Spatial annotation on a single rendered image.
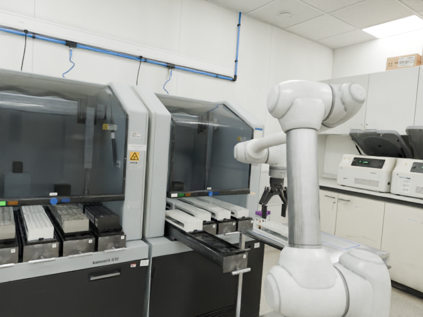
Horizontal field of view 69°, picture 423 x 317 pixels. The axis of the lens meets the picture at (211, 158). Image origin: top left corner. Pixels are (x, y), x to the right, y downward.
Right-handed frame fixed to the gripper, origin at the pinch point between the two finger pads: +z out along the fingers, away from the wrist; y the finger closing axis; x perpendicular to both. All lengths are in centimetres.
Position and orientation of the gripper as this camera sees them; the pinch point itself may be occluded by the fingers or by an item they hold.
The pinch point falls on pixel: (274, 215)
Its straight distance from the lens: 168.9
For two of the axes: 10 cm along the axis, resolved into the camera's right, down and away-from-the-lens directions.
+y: 8.6, 0.3, 5.2
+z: -0.7, 10.0, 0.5
